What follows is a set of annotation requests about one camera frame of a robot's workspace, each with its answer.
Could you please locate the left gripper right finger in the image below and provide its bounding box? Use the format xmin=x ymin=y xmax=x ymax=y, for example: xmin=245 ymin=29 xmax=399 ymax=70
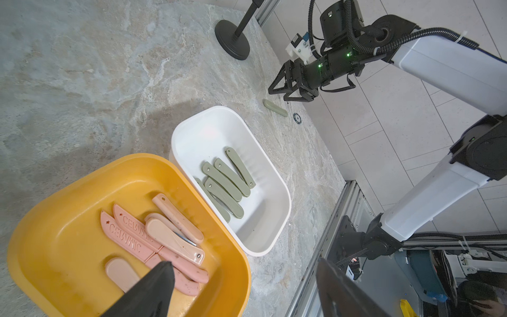
xmin=316 ymin=258 xmax=389 ymax=317

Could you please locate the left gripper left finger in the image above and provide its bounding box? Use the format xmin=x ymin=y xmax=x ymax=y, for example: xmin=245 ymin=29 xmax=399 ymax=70
xmin=102 ymin=261 xmax=176 ymax=317

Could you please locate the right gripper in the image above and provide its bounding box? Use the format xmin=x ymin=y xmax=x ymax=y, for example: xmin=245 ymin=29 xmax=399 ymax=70
xmin=268 ymin=48 xmax=356 ymax=102

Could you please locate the pink fruit knife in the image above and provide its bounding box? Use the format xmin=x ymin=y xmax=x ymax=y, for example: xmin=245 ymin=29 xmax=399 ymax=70
xmin=105 ymin=258 xmax=141 ymax=293

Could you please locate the long pink ceramic knife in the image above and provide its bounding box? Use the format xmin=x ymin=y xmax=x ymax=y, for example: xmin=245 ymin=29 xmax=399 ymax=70
xmin=100 ymin=211 xmax=209 ymax=297

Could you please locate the white plastic storage box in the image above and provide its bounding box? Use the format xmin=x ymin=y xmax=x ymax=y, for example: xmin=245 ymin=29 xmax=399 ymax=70
xmin=170 ymin=106 xmax=292 ymax=257

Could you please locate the yellow plastic storage box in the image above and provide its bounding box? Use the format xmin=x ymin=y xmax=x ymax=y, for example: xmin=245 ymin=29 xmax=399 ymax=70
xmin=7 ymin=154 xmax=252 ymax=316

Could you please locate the green knife front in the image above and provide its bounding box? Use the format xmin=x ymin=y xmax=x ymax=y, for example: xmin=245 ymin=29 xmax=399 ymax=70
xmin=194 ymin=178 xmax=231 ymax=223

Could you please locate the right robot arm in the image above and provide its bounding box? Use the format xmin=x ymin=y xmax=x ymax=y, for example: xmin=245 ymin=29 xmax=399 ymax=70
xmin=261 ymin=1 xmax=506 ymax=233

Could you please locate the black stand with round disc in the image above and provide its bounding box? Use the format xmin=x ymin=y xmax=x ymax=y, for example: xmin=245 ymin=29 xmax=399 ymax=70
xmin=215 ymin=0 xmax=264 ymax=61

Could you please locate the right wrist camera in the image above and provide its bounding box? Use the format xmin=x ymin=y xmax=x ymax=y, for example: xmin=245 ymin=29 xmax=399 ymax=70
xmin=285 ymin=32 xmax=316 ymax=66

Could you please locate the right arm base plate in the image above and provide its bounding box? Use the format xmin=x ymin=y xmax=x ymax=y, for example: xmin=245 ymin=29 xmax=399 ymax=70
xmin=327 ymin=213 xmax=403 ymax=268

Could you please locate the aluminium mounting rail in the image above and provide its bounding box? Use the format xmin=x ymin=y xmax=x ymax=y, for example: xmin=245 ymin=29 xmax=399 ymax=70
xmin=286 ymin=180 xmax=374 ymax=316

